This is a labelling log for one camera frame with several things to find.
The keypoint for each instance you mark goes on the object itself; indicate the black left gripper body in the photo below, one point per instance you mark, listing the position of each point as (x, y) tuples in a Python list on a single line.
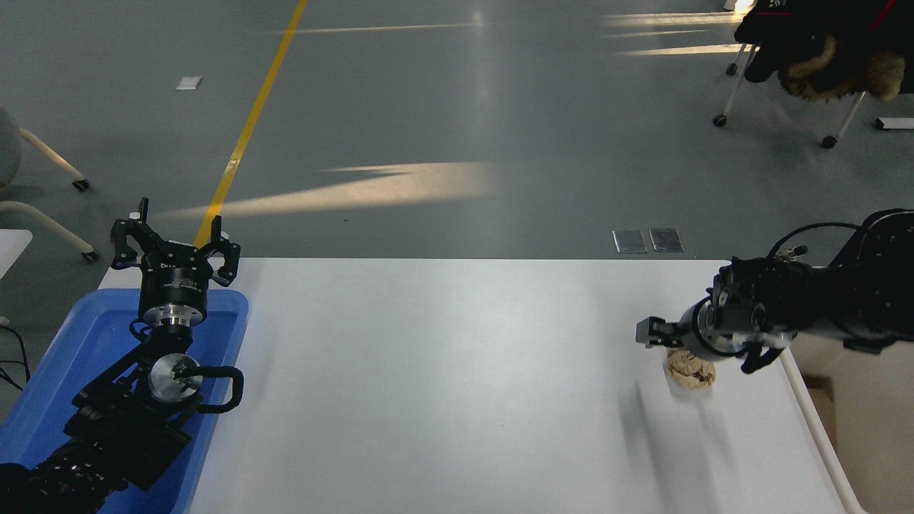
[(173, 282)]

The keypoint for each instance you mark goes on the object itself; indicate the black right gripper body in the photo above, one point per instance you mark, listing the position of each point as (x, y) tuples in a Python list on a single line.
[(689, 330)]

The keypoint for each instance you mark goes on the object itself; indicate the tan paper ball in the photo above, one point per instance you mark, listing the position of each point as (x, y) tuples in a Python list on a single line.
[(692, 373)]

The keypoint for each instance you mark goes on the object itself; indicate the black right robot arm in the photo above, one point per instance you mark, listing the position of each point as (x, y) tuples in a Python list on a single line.
[(821, 300)]

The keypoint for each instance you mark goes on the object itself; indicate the metal floor plate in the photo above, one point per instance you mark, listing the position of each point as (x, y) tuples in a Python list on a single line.
[(665, 240), (630, 242)]

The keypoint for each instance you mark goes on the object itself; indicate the blue plastic tray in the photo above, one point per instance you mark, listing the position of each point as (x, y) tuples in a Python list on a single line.
[(86, 343)]

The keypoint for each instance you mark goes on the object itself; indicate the small white side table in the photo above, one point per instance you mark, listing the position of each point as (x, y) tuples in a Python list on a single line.
[(11, 246)]

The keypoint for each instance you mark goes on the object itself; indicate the large pale plastic bin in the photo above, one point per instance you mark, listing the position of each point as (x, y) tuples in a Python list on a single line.
[(878, 428)]

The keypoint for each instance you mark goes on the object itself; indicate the small white floor tag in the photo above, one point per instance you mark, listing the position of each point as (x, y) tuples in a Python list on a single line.
[(188, 83)]

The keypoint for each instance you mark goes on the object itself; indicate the wheeled metal chair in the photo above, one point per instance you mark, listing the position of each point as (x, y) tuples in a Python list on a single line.
[(720, 121)]

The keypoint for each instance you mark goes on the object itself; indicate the white flat bar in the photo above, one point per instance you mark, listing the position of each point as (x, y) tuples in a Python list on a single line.
[(896, 123)]

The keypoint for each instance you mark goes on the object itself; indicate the black fur-trimmed coat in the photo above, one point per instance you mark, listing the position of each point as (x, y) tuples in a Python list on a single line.
[(821, 43)]

